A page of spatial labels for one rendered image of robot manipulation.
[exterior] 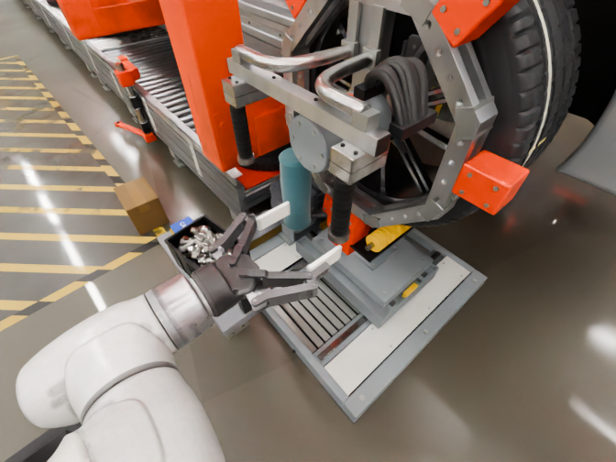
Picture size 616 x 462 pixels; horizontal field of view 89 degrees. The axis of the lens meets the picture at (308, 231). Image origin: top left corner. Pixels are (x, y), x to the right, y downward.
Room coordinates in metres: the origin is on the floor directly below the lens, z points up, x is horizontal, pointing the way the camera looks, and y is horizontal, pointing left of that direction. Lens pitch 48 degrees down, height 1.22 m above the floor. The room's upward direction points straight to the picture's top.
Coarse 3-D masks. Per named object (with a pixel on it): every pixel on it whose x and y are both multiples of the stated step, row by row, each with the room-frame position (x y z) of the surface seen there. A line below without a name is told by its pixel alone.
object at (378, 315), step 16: (320, 224) 0.99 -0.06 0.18; (304, 240) 0.92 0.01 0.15; (304, 256) 0.85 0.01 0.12; (320, 256) 0.83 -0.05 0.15; (336, 272) 0.74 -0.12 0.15; (432, 272) 0.73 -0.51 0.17; (336, 288) 0.70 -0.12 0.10; (352, 288) 0.67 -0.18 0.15; (416, 288) 0.66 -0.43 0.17; (368, 304) 0.60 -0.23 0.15; (400, 304) 0.59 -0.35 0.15; (384, 320) 0.54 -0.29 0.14
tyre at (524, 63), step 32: (544, 0) 0.64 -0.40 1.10; (512, 32) 0.56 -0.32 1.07; (576, 32) 0.66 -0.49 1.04; (480, 64) 0.58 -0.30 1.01; (512, 64) 0.54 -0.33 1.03; (544, 64) 0.56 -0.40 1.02; (576, 64) 0.63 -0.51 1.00; (512, 96) 0.53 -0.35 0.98; (544, 96) 0.54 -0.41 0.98; (512, 128) 0.51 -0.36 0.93; (544, 128) 0.55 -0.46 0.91; (512, 160) 0.49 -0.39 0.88; (416, 224) 0.59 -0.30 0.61
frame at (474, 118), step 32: (320, 0) 0.78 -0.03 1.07; (384, 0) 0.65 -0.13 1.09; (416, 0) 0.60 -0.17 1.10; (288, 32) 0.86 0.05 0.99; (320, 32) 0.86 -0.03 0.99; (448, 64) 0.54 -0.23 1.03; (448, 96) 0.52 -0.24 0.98; (480, 96) 0.53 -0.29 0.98; (480, 128) 0.48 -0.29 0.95; (448, 160) 0.49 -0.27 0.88; (448, 192) 0.48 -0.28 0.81; (384, 224) 0.57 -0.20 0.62
